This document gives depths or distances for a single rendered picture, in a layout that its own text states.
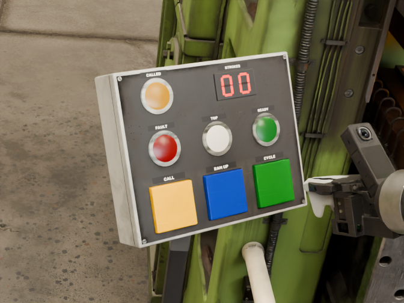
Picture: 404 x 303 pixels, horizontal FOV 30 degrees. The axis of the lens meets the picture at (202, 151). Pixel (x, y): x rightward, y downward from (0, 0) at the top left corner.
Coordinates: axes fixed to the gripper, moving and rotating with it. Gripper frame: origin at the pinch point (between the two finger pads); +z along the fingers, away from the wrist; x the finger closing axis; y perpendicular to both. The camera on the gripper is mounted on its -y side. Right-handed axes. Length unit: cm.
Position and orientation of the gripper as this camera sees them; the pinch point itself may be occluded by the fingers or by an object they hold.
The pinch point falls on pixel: (309, 180)
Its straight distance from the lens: 124.1
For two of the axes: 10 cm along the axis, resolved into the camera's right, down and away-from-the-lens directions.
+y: 1.4, 9.9, 0.9
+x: 8.6, -1.7, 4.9
